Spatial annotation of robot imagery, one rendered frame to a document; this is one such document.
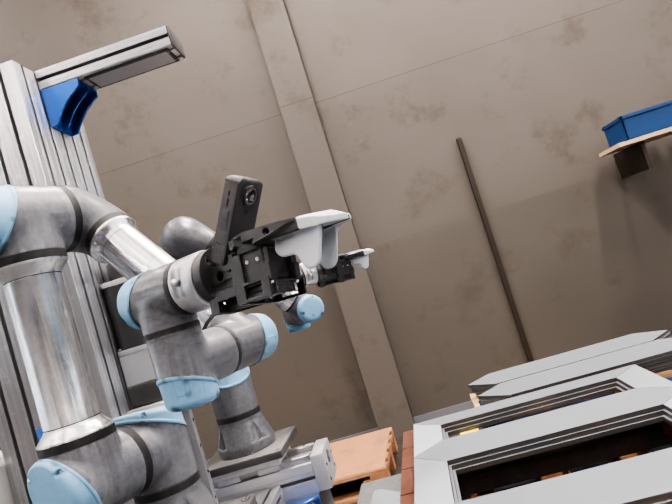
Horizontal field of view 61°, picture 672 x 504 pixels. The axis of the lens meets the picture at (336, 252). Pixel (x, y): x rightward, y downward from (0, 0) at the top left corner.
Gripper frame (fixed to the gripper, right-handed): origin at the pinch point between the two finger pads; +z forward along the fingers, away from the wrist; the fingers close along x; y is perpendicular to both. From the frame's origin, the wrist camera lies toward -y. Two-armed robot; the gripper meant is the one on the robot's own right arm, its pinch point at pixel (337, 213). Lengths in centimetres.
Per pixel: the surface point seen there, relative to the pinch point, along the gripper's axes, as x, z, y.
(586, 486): -70, 1, 51
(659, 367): -163, 13, 43
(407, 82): -408, -131, -202
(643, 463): -79, 12, 50
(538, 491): -69, -8, 51
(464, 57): -431, -83, -210
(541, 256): -459, -73, -26
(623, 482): -71, 8, 51
